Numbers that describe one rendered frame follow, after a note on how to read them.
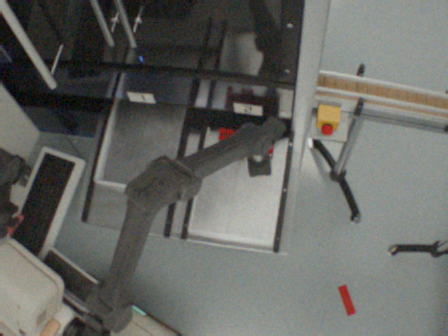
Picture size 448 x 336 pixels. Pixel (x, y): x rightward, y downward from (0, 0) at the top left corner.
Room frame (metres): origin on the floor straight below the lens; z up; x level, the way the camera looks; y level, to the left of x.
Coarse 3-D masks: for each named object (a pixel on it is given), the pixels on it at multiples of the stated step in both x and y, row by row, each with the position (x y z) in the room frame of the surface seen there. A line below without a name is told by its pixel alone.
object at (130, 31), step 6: (114, 0) 0.76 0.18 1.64; (120, 0) 0.76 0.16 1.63; (120, 6) 0.76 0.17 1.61; (120, 12) 0.76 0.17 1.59; (126, 12) 0.77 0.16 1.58; (120, 18) 0.76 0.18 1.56; (126, 18) 0.76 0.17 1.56; (138, 18) 0.82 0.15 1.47; (126, 24) 0.76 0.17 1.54; (138, 24) 0.81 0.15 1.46; (126, 30) 0.76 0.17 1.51; (132, 30) 0.76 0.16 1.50; (132, 36) 0.76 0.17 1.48; (132, 42) 0.76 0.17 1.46
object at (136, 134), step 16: (112, 112) 0.87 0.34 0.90; (128, 112) 0.87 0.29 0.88; (144, 112) 0.85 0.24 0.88; (160, 112) 0.84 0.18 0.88; (176, 112) 0.83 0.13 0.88; (112, 128) 0.82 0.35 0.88; (128, 128) 0.81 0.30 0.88; (144, 128) 0.79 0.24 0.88; (160, 128) 0.78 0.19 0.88; (176, 128) 0.77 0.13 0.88; (112, 144) 0.76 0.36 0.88; (128, 144) 0.75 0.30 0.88; (144, 144) 0.74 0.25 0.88; (160, 144) 0.73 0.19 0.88; (176, 144) 0.72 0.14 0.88; (112, 160) 0.70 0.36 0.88; (128, 160) 0.69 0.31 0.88; (144, 160) 0.68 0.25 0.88; (96, 176) 0.64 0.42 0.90; (112, 176) 0.64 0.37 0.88; (128, 176) 0.63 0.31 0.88
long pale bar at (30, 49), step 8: (0, 0) 0.85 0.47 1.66; (0, 8) 0.85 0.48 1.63; (8, 8) 0.85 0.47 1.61; (8, 16) 0.85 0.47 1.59; (16, 24) 0.85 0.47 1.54; (16, 32) 0.85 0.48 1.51; (24, 32) 0.86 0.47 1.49; (24, 40) 0.85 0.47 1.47; (32, 48) 0.85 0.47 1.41; (32, 56) 0.85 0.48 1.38; (40, 64) 0.85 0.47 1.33; (56, 64) 0.91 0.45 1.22; (40, 72) 0.85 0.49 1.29; (48, 72) 0.85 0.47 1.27; (48, 80) 0.85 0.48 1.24
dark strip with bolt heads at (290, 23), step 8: (288, 0) 0.71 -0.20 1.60; (296, 0) 0.70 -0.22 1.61; (288, 8) 0.71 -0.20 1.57; (296, 8) 0.70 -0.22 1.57; (288, 16) 0.70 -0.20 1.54; (296, 16) 0.70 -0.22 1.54; (288, 24) 0.70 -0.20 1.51; (296, 24) 0.70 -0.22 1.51; (288, 32) 0.70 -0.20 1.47; (296, 32) 0.70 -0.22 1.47; (280, 40) 0.71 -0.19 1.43; (288, 40) 0.70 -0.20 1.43; (296, 40) 0.70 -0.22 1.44; (280, 48) 0.71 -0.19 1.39; (288, 48) 0.70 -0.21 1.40; (296, 48) 0.70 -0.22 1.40; (280, 56) 0.71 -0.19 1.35; (288, 56) 0.70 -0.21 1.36; (296, 56) 0.70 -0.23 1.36; (280, 64) 0.71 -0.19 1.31; (288, 64) 0.70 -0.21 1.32; (280, 72) 0.71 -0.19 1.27; (288, 72) 0.70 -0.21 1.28; (280, 80) 0.71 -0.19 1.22; (288, 80) 0.70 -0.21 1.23
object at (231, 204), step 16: (208, 128) 0.74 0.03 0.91; (208, 144) 0.70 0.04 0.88; (272, 160) 0.61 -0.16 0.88; (208, 176) 0.59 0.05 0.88; (224, 176) 0.58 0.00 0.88; (240, 176) 0.57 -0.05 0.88; (256, 176) 0.56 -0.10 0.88; (272, 176) 0.55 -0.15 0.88; (208, 192) 0.54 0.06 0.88; (224, 192) 0.53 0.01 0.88; (240, 192) 0.52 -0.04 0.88; (256, 192) 0.51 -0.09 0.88; (272, 192) 0.50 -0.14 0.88; (192, 208) 0.48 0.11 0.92; (208, 208) 0.49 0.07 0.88; (224, 208) 0.48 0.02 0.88; (240, 208) 0.47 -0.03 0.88; (256, 208) 0.46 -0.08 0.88; (272, 208) 0.45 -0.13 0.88; (192, 224) 0.44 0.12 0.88; (208, 224) 0.44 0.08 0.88; (224, 224) 0.43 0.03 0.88; (240, 224) 0.42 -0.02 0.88; (256, 224) 0.41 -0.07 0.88; (272, 224) 0.40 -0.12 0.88; (256, 240) 0.36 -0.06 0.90; (272, 240) 0.34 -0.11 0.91
